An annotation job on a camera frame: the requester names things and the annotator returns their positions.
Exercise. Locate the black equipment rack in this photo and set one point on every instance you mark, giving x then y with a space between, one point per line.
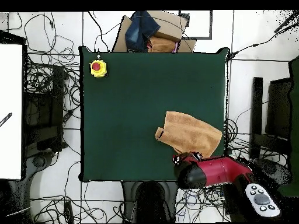
44 116

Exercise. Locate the black square frame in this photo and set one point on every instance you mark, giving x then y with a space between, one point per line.
211 25

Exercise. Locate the black floor bar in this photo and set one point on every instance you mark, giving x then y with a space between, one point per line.
256 116

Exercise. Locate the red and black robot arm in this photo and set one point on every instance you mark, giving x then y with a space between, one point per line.
217 170

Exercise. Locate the dark green table cloth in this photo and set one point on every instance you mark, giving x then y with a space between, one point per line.
116 105

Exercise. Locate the dark grey stand base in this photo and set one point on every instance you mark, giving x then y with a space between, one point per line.
273 169
38 162

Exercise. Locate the orange-brown folded cloth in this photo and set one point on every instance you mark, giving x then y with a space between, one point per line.
162 44

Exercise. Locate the white board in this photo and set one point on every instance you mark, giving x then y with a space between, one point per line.
10 112

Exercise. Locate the black stand frame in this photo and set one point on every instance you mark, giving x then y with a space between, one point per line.
279 109

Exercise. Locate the yellow emergency stop button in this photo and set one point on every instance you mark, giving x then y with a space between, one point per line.
98 68

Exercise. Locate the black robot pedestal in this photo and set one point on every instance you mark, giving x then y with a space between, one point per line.
149 200

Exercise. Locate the black striped rod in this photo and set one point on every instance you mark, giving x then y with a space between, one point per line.
5 119

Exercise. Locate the brown cardboard box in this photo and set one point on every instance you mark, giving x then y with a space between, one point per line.
170 25

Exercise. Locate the tan terry towel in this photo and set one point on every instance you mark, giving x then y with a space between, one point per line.
189 133

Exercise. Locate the blue denim jeans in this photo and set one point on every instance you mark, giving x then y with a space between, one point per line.
140 30

